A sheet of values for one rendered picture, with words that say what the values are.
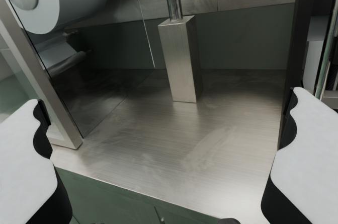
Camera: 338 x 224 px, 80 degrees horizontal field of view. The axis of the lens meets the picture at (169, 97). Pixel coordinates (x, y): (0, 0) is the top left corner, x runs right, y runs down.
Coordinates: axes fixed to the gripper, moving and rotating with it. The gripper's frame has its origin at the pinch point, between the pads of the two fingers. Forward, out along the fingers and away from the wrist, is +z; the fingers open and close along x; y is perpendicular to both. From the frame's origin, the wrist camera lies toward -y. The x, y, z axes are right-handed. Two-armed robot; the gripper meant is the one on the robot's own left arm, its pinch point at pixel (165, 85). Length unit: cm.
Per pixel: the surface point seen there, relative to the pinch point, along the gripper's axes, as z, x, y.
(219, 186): 16.1, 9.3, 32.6
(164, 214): 18.4, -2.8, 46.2
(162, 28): 51, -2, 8
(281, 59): 62, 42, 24
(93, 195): 29, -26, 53
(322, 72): 19.3, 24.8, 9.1
